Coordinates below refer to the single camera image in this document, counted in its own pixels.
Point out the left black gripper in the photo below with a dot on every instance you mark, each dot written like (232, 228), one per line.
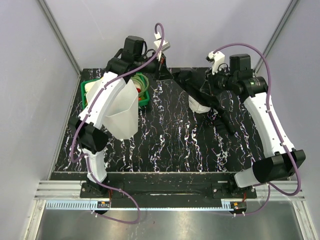
(163, 72)

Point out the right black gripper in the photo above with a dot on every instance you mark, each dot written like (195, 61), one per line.
(210, 78)

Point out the black trash bag roll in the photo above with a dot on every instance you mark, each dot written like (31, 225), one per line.
(223, 122)

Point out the white translucent trash bin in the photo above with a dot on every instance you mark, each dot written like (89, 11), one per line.
(113, 104)

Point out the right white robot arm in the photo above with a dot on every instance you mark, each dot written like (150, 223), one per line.
(281, 158)

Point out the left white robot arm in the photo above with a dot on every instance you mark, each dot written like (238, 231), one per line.
(92, 140)

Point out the green coiled bean bundle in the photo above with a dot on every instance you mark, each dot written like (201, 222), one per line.
(141, 83)

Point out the green plastic basket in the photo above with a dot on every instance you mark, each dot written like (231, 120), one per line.
(142, 100)

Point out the white toy radish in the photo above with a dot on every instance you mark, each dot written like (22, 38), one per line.
(88, 86)

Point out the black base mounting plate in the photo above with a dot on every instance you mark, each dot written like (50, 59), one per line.
(115, 179)

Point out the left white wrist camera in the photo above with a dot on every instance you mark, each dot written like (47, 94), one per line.
(162, 44)

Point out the right aluminium frame post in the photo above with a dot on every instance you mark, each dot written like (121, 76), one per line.
(291, 7)

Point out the aluminium frame post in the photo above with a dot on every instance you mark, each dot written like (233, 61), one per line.
(59, 35)
(291, 7)

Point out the left aluminium frame post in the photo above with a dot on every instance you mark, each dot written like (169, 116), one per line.
(59, 35)

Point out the aluminium front rail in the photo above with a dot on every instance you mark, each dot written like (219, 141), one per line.
(74, 189)

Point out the white slotted cable duct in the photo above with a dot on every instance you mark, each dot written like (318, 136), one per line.
(77, 205)

